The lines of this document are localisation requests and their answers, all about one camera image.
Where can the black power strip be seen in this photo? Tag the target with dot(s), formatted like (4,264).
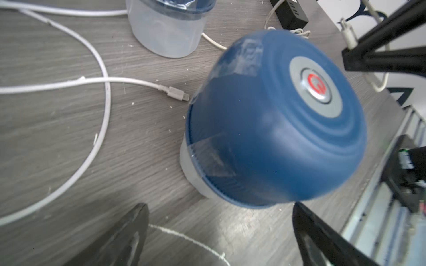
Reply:
(291,15)

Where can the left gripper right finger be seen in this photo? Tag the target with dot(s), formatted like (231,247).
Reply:
(319,243)

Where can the blue meat grinder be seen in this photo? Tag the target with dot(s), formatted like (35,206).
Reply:
(275,122)
(170,29)

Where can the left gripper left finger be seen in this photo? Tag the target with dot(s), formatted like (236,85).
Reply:
(121,245)

